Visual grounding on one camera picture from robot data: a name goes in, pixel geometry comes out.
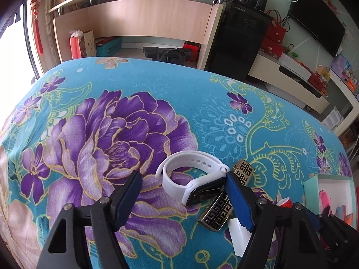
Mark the white smart watch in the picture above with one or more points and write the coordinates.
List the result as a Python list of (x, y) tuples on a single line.
[(174, 187)]

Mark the black television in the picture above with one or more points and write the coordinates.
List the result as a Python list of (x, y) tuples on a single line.
[(317, 19)]

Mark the red hanging knot ornament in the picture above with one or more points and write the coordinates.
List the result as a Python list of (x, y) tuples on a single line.
[(38, 19)]

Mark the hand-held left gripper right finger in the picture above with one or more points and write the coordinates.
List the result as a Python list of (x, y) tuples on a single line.
[(241, 201)]

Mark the red glue stick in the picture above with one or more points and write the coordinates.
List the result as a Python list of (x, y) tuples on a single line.
[(284, 202)]

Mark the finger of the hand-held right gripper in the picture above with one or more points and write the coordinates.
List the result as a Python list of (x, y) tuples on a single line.
[(312, 220)]

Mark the red gift bags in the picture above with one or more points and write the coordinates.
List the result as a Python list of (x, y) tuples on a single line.
[(274, 37)]

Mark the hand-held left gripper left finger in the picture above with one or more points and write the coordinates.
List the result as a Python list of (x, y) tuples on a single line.
[(126, 201)]

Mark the black chair base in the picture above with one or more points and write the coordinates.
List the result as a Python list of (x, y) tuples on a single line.
[(165, 53)]

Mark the black cabinet appliance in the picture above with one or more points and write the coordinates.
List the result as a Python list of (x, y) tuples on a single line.
[(238, 42)]

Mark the red gift bag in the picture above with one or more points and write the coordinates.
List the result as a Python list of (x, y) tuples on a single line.
[(75, 46)]

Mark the purple storage box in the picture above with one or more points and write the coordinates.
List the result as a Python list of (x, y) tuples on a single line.
[(339, 65)]

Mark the wooden desk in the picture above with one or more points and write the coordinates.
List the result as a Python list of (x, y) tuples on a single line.
[(154, 16)]

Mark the floral blanket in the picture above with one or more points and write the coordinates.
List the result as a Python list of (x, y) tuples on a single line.
[(84, 134)]

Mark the red flat box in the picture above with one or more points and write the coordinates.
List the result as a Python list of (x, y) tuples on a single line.
[(318, 81)]

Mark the teal cardboard box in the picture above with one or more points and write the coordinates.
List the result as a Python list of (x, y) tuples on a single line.
[(109, 47)]

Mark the white television stand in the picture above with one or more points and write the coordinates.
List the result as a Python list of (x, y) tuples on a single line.
[(280, 81)]

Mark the white charger adapter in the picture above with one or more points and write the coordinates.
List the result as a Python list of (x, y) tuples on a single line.
[(238, 238)]

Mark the white flat box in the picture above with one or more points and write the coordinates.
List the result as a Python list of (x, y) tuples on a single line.
[(294, 65)]

